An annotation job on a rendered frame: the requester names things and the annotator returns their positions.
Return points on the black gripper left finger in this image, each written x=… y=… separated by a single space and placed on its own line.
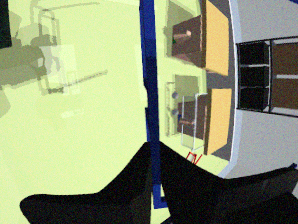
x=125 y=200

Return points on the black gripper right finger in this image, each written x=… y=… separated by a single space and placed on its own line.
x=195 y=196

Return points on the navy blue glasses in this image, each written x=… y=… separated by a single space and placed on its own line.
x=149 y=67

